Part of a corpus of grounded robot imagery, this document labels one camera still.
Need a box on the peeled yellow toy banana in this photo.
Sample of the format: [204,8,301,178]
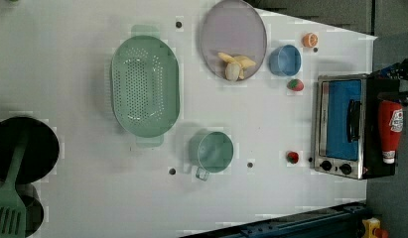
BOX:
[217,53,256,81]

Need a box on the grey round plate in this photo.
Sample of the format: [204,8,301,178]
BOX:
[200,0,267,80]

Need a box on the green metal mug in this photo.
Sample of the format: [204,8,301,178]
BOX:
[189,131,234,181]

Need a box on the green perforated colander basket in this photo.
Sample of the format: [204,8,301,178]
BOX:
[110,25,181,148]

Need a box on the strawberry toy near oven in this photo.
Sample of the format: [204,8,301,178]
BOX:
[286,151,299,164]

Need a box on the strawberry toy near bowl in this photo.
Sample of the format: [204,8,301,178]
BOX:
[287,78,305,91]

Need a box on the blue round bowl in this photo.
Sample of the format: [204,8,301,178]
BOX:
[269,45,302,76]

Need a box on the orange slice toy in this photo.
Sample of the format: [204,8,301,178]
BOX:
[302,33,319,48]

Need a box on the silver black toaster oven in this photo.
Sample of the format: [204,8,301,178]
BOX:
[313,74,400,179]

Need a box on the large black round pan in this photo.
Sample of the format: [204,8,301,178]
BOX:
[0,116,60,184]

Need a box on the red ketchup bottle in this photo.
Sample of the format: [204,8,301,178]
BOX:
[378,101,404,164]

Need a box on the small black round pan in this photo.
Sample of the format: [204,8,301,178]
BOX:
[17,183,45,238]

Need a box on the green slotted spatula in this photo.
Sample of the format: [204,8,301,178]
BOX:
[0,135,28,238]

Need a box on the blue metal frame rail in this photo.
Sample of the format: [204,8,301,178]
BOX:
[183,202,372,238]

